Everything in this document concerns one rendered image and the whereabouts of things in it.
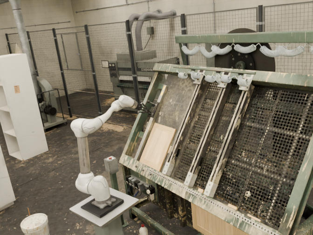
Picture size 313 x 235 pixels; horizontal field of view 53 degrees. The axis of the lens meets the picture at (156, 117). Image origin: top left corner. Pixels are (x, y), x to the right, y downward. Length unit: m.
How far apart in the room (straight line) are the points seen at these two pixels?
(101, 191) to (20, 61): 4.09
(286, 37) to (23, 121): 5.16
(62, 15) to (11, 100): 6.38
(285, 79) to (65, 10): 10.53
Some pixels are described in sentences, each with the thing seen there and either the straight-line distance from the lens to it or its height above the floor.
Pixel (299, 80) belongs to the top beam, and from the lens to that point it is 2.76.
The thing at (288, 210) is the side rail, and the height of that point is 1.05.
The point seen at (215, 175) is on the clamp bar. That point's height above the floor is 1.08.
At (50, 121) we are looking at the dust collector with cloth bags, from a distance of 8.52.
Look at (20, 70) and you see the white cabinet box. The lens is 6.69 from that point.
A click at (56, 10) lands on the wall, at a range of 12.36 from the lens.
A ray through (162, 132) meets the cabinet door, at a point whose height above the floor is 1.22.
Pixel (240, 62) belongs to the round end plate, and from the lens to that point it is 3.58.
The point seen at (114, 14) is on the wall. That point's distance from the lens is 10.96.
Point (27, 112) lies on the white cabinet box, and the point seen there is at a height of 0.93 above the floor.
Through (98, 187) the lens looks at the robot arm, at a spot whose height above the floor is 0.98.
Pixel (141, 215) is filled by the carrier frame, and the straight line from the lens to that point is 4.05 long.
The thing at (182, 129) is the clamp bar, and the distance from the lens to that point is 3.29.
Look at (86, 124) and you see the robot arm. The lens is 3.04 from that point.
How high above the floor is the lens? 2.47
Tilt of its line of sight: 18 degrees down
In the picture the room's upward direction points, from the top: 7 degrees counter-clockwise
